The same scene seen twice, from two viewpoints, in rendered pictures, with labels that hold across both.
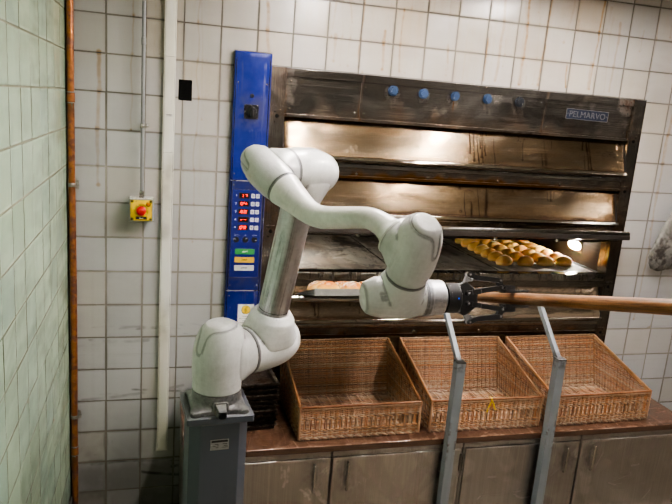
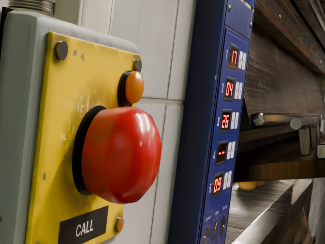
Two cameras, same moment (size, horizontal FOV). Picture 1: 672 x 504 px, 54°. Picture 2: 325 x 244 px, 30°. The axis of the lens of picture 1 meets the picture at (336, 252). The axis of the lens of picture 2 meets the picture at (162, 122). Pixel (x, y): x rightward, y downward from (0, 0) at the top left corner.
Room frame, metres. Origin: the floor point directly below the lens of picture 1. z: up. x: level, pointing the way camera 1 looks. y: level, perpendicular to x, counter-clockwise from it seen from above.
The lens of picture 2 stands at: (2.56, 1.03, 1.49)
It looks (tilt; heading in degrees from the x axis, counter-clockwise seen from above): 3 degrees down; 304
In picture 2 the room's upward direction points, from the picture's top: 7 degrees clockwise
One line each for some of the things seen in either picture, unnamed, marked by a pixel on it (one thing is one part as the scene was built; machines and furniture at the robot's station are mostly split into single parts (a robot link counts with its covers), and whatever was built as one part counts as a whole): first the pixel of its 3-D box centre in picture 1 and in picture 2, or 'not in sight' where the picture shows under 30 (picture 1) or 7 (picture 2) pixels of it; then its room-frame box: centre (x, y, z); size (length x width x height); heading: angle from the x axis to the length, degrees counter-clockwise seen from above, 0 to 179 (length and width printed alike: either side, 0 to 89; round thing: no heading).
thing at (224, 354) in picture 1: (220, 353); not in sight; (1.94, 0.34, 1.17); 0.18 x 0.16 x 0.22; 138
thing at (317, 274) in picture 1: (449, 275); (273, 220); (3.23, -0.58, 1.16); 1.80 x 0.06 x 0.04; 106
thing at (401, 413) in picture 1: (347, 384); not in sight; (2.79, -0.10, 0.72); 0.56 x 0.49 x 0.28; 107
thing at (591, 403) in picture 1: (573, 376); not in sight; (3.11, -1.25, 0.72); 0.56 x 0.49 x 0.28; 107
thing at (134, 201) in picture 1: (141, 208); (19, 138); (2.76, 0.84, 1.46); 0.10 x 0.07 x 0.10; 106
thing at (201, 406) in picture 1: (217, 397); not in sight; (1.91, 0.34, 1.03); 0.22 x 0.18 x 0.06; 20
